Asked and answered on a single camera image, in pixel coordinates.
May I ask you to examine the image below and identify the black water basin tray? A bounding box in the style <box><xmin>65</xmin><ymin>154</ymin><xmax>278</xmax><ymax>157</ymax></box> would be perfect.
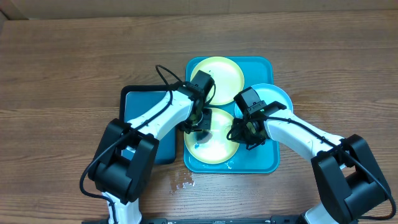
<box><xmin>119</xmin><ymin>85</ymin><xmax>177</xmax><ymax>165</ymax></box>

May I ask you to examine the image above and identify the yellow plate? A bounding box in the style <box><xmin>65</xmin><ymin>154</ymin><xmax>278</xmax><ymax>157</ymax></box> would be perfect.
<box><xmin>190</xmin><ymin>57</ymin><xmax>244</xmax><ymax>106</ymax></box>
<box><xmin>184</xmin><ymin>108</ymin><xmax>239</xmax><ymax>164</ymax></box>

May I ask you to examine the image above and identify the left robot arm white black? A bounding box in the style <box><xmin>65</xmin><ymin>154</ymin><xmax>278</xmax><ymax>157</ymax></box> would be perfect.
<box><xmin>81</xmin><ymin>80</ymin><xmax>214</xmax><ymax>223</ymax></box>

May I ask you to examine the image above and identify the light blue plate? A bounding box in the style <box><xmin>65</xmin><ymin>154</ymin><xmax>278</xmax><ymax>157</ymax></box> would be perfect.
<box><xmin>234</xmin><ymin>83</ymin><xmax>294</xmax><ymax>119</ymax></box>

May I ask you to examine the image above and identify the dark green sponge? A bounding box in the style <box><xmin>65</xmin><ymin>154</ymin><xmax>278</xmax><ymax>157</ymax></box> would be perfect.
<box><xmin>193</xmin><ymin>130</ymin><xmax>213</xmax><ymax>144</ymax></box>

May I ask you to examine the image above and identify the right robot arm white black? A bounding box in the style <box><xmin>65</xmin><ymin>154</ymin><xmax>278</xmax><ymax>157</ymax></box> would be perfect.
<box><xmin>227</xmin><ymin>100</ymin><xmax>397</xmax><ymax>223</ymax></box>

